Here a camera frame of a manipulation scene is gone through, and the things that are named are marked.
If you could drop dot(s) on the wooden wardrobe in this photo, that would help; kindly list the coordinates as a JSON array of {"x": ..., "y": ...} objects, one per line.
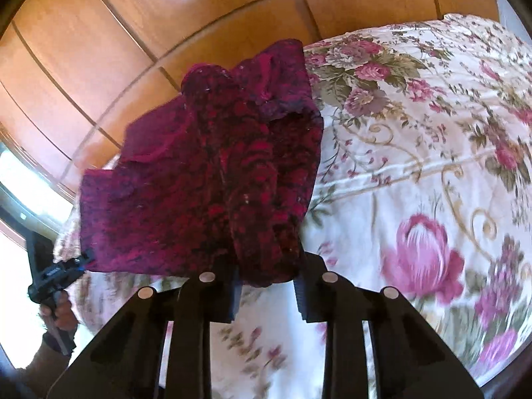
[{"x": 104, "y": 50}]

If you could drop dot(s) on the floral bedspread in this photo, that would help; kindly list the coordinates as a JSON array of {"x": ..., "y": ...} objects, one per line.
[{"x": 415, "y": 153}]

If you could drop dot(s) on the person's left hand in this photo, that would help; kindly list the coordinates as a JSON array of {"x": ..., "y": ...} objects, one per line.
[{"x": 62, "y": 309}]

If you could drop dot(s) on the dark red floral knit sweater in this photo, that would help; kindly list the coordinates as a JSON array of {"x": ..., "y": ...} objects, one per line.
[{"x": 187, "y": 195}]

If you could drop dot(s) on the person's left forearm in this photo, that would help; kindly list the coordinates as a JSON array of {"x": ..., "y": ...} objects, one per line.
[{"x": 39, "y": 365}]

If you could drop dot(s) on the window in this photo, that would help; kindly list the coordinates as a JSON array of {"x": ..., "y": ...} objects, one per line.
[{"x": 20, "y": 183}]

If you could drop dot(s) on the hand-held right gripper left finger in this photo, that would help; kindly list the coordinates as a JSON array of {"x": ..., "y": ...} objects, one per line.
[{"x": 232, "y": 295}]

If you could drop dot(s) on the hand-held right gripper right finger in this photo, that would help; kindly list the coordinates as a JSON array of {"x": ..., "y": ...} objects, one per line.
[{"x": 301, "y": 299}]

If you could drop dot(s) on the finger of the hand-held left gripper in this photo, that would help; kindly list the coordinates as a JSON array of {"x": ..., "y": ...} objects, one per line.
[{"x": 84, "y": 258}]

